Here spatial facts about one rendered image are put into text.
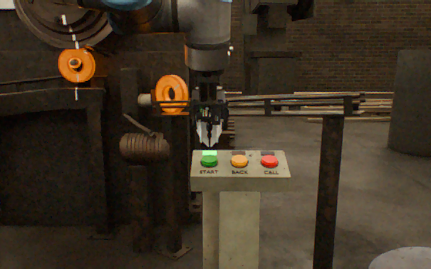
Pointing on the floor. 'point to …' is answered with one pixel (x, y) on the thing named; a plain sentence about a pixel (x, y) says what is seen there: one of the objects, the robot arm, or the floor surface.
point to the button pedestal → (239, 200)
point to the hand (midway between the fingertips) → (209, 139)
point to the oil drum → (423, 104)
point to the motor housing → (142, 183)
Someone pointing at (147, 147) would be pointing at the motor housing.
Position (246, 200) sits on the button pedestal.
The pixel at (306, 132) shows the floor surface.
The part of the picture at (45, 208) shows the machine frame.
